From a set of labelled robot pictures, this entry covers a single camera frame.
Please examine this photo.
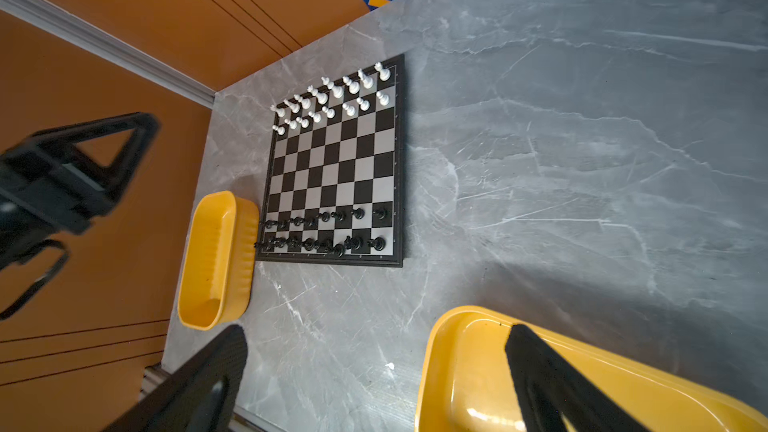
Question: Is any black white chessboard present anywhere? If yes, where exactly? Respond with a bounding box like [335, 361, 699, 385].
[255, 55, 406, 268]

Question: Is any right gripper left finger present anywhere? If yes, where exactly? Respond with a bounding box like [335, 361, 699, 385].
[106, 325, 248, 431]

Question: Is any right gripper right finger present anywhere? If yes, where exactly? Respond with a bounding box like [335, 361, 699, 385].
[505, 324, 646, 431]

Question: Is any left aluminium corner post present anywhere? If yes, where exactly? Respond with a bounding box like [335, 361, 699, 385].
[1, 0, 215, 109]

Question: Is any yellow tray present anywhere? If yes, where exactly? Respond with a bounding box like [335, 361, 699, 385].
[415, 306, 767, 431]
[177, 191, 259, 331]

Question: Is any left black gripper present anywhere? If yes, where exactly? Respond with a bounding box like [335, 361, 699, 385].
[0, 111, 162, 271]

